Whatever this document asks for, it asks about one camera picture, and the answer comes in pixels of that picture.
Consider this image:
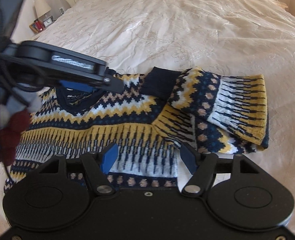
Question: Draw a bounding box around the red picture frame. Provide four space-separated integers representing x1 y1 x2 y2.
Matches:
29 20 45 34

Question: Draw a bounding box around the small white alarm clock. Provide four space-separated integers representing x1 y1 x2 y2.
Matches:
43 16 54 28

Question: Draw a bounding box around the cream left bedside lamp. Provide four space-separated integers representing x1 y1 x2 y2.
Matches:
34 0 51 19

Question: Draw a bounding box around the navy yellow patterned knit sweater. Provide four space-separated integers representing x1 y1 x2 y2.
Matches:
4 68 269 191

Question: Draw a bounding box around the white floral embroidered bedspread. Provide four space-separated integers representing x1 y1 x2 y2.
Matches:
0 0 295 238

